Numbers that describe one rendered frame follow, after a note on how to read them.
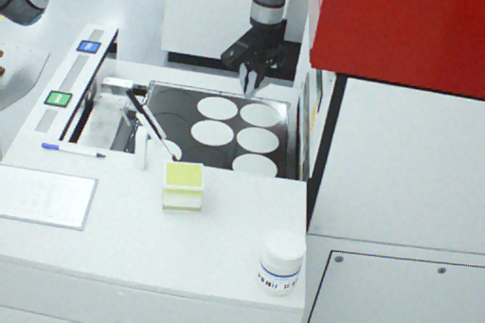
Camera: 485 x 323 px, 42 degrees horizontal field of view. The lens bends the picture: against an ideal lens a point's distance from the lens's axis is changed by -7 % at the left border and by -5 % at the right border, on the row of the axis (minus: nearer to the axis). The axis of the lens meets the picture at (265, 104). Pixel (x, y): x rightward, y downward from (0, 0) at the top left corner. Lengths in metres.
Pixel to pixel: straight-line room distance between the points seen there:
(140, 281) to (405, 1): 0.66
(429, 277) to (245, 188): 0.53
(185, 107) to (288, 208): 0.47
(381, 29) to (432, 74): 0.14
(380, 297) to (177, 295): 0.65
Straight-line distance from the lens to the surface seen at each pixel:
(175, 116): 1.62
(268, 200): 1.31
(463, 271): 1.61
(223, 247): 1.20
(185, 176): 1.23
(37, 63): 1.98
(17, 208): 1.25
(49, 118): 1.50
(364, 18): 1.19
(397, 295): 1.64
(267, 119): 1.66
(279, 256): 1.07
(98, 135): 1.57
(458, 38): 1.24
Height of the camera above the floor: 1.81
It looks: 32 degrees down
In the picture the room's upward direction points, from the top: 10 degrees clockwise
